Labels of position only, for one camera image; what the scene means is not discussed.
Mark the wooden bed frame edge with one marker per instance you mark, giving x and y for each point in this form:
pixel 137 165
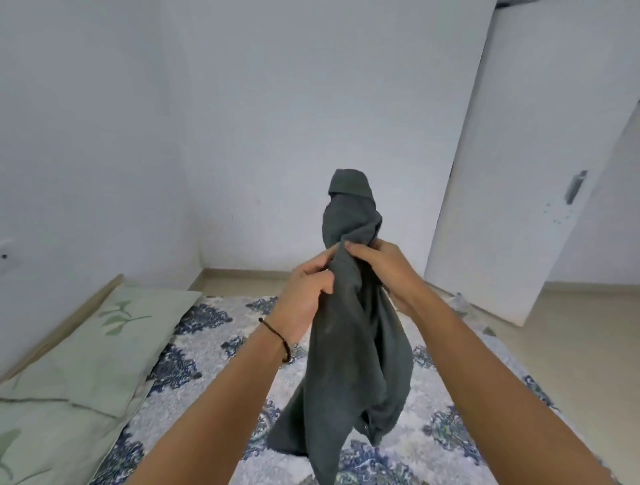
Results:
pixel 55 330

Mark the dark grey garment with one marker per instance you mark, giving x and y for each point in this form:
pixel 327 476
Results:
pixel 352 330

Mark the person's left thumb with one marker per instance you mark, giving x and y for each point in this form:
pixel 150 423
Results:
pixel 312 285

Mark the person's right hand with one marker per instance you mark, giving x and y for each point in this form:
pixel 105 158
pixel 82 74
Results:
pixel 395 272

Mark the white door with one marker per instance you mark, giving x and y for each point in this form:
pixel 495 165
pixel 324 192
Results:
pixel 520 165

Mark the blue patterned bed sheet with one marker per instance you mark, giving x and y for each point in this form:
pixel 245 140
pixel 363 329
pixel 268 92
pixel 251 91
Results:
pixel 425 414

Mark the person's right thumb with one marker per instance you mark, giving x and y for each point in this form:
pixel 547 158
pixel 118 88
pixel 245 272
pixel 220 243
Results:
pixel 361 256

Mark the person's left forearm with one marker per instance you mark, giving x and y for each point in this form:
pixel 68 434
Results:
pixel 210 409

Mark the person's left hand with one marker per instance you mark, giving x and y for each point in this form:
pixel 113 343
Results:
pixel 299 300

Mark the person's right forearm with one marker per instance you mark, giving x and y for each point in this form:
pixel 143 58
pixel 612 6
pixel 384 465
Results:
pixel 500 394

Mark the pale green leaf-print pillow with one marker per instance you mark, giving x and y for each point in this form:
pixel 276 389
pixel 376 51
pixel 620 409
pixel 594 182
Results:
pixel 100 339
pixel 50 439

